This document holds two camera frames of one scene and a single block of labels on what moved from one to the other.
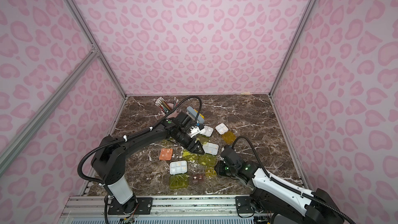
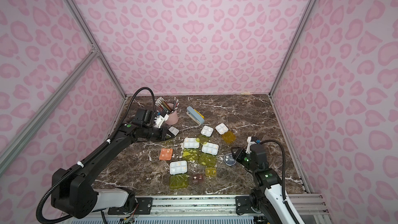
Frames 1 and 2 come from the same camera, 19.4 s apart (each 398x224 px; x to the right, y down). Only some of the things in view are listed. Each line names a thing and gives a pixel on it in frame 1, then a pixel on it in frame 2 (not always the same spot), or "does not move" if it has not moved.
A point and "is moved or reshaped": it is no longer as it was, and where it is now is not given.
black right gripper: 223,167 to 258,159
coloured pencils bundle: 160,103 does not move
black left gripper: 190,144 to 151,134
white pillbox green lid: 187,155 is moved or reshaped
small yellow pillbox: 211,172 does not move
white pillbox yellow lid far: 227,136 does not move
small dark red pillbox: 198,178 does not move
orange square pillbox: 166,154 does not move
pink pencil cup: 170,106 does not move
